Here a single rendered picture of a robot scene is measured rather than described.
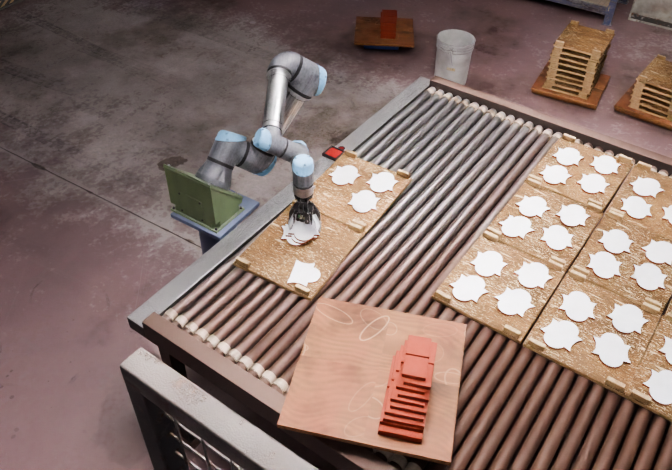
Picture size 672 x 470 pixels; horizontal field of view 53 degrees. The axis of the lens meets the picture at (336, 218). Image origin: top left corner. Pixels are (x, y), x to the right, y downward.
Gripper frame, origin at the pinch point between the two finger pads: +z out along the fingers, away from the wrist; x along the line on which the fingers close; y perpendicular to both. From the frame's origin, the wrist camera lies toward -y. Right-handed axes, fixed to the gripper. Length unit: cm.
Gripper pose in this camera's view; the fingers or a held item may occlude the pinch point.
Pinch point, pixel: (305, 228)
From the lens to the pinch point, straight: 266.1
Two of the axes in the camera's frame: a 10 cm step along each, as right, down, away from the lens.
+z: -0.2, 7.4, 6.7
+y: -0.6, 6.7, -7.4
